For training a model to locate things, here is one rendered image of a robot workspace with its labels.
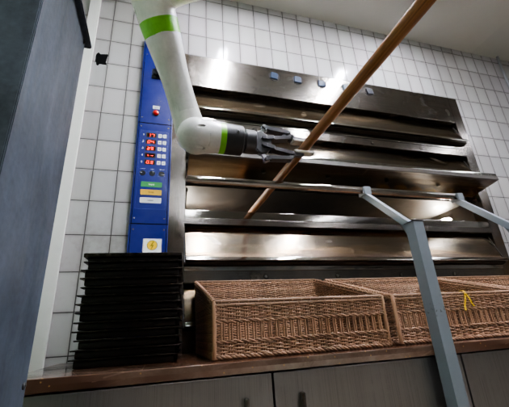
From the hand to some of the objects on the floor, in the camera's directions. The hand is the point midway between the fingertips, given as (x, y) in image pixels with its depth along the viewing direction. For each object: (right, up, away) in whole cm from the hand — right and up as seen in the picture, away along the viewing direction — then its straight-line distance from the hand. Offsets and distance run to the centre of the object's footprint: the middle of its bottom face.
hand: (302, 148), depth 107 cm
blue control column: (-81, -164, +79) cm, 199 cm away
